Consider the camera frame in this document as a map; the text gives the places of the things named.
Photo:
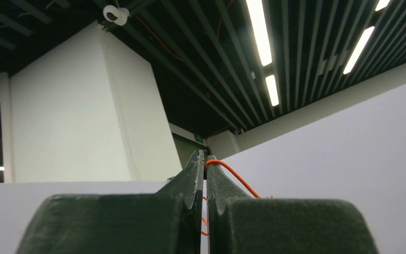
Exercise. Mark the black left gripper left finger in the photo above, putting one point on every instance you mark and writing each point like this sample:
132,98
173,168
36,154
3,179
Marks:
167,221

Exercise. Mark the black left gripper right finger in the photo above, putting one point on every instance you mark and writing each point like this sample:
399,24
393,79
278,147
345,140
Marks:
241,221

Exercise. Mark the white ceiling security camera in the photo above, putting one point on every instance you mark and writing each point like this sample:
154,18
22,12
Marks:
116,15

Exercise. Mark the ceiling light strip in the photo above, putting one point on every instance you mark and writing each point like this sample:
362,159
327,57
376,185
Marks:
272,89
256,12
358,49

